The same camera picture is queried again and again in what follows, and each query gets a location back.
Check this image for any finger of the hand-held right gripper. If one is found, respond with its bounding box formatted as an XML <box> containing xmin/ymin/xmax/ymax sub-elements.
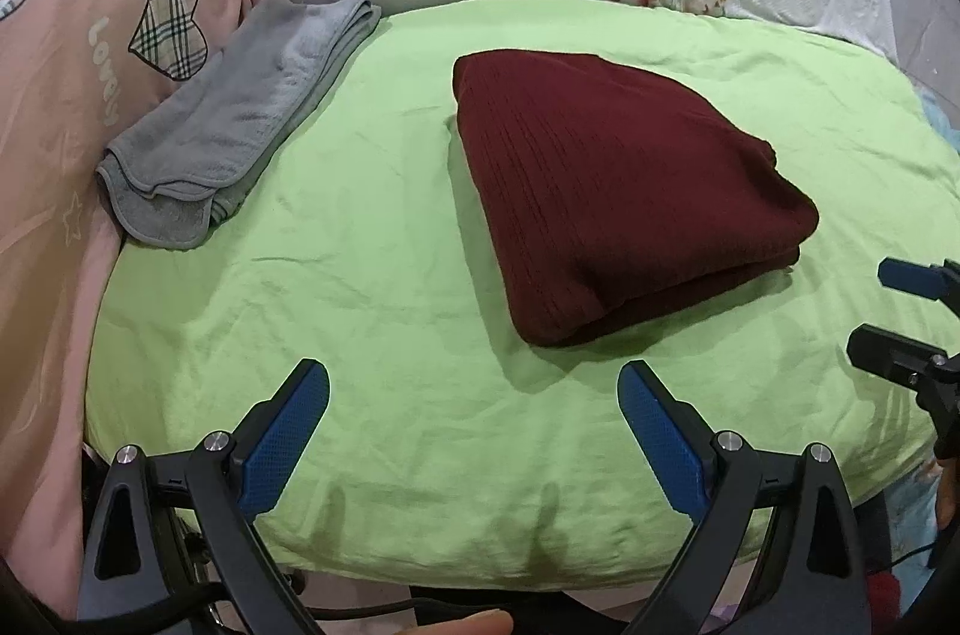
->
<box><xmin>877</xmin><ymin>256</ymin><xmax>960</xmax><ymax>301</ymax></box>
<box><xmin>846</xmin><ymin>324</ymin><xmax>960</xmax><ymax>460</ymax></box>

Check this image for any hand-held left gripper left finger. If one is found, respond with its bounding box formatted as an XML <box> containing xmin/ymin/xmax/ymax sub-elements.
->
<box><xmin>75</xmin><ymin>357</ymin><xmax>331</xmax><ymax>635</ymax></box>

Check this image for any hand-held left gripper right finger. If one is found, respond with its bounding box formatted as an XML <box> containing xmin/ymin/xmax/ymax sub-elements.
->
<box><xmin>616</xmin><ymin>359</ymin><xmax>875</xmax><ymax>635</ymax></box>

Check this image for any maroon knit sweater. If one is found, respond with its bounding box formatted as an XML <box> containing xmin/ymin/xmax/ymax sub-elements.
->
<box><xmin>450</xmin><ymin>49</ymin><xmax>820</xmax><ymax>350</ymax></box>

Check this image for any person's left hand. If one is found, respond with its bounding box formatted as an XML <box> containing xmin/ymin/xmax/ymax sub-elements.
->
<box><xmin>397</xmin><ymin>609</ymin><xmax>515</xmax><ymax>635</ymax></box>

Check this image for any light blue cloth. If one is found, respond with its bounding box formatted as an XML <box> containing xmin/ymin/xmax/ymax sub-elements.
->
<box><xmin>919</xmin><ymin>80</ymin><xmax>960</xmax><ymax>157</ymax></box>

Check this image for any light green bed sheet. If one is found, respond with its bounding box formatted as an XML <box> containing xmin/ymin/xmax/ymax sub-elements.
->
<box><xmin>82</xmin><ymin>0</ymin><xmax>960</xmax><ymax>591</ymax></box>

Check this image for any red cloth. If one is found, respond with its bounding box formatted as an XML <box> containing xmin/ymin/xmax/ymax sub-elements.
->
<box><xmin>862</xmin><ymin>567</ymin><xmax>913</xmax><ymax>635</ymax></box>

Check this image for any grey towel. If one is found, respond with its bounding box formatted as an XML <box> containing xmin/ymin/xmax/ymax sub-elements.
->
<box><xmin>96</xmin><ymin>0</ymin><xmax>382</xmax><ymax>250</ymax></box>

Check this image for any pink quilt with plaid heart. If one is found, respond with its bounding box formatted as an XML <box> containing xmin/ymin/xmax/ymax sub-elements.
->
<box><xmin>0</xmin><ymin>0</ymin><xmax>265</xmax><ymax>621</ymax></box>

